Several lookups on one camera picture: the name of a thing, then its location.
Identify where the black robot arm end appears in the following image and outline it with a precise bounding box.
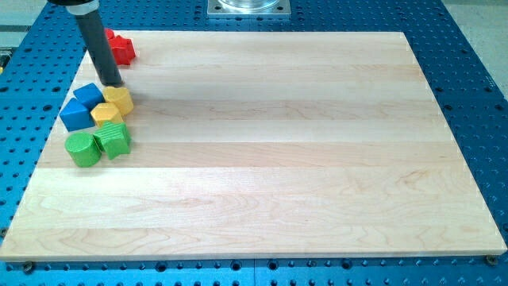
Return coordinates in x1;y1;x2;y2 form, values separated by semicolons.
48;0;94;6

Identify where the blue triangle block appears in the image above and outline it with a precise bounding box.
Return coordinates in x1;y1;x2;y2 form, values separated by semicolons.
60;98;94;132

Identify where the light wooden board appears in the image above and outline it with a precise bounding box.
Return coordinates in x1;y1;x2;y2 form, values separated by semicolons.
1;31;506;261

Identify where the green star block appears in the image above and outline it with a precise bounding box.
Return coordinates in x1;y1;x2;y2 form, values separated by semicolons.
93;122;131;160

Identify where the yellow heart block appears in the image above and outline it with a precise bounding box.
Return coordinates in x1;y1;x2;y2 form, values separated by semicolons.
102;87;134;116

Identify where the yellow hexagon block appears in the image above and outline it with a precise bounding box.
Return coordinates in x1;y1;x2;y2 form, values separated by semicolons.
90;102;123;127

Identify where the red star block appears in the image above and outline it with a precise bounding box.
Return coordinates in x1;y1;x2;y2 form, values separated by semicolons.
108;36;136;65

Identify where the blue cube block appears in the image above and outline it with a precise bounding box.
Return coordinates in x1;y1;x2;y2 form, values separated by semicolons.
73;83;105;110

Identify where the green cylinder block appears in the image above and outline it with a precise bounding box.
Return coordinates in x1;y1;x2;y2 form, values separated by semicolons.
64;133;102;168

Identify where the red block behind rod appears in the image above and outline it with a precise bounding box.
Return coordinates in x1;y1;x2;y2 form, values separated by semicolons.
105;28;115;41

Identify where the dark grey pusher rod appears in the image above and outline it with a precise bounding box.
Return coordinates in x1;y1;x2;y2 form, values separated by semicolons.
66;0;123;87

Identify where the left front board screw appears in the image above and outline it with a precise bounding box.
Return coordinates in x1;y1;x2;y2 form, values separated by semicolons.
21;261;35;274

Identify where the board screw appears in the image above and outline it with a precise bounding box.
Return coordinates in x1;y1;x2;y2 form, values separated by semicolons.
484;255;498;266
21;261;35;274

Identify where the right front board screw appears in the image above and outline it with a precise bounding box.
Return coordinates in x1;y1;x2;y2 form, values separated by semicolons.
484;255;498;266

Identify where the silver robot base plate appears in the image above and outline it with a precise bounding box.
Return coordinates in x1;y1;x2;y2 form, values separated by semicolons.
207;0;291;17

